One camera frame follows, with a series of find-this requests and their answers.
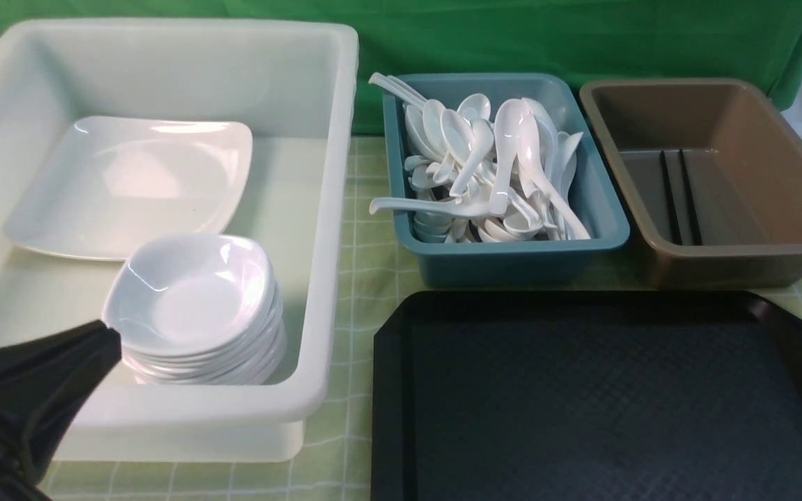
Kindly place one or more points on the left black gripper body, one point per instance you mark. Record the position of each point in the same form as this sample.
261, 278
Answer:
44, 384

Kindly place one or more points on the black chopstick gold band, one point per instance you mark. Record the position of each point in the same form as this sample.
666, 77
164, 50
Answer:
671, 202

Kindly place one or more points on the large white square plate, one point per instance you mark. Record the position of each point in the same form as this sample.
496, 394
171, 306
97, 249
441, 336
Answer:
111, 184

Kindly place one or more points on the brown plastic bin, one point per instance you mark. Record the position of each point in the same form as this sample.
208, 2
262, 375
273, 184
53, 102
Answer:
745, 165

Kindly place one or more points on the stack of white bowls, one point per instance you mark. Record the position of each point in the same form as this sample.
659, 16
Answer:
198, 309

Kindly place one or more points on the black serving tray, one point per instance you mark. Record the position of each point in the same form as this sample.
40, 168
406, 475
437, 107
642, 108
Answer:
601, 395

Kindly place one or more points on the green backdrop cloth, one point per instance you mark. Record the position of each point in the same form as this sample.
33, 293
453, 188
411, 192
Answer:
759, 42

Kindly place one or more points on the teal plastic spoon bin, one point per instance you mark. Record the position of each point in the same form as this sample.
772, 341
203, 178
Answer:
518, 264

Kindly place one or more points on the large white plastic tub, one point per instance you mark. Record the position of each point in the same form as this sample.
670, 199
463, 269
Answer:
293, 84

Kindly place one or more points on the green checked table mat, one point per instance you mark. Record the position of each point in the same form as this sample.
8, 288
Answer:
375, 275

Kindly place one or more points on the white spoon sticking out left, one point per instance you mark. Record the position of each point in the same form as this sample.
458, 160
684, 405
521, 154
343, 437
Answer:
468, 209

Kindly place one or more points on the white spoon upright centre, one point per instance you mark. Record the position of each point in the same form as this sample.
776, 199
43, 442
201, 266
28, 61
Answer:
507, 130

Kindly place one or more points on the white spoon long handle right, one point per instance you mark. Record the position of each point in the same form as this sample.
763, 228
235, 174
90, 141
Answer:
529, 159

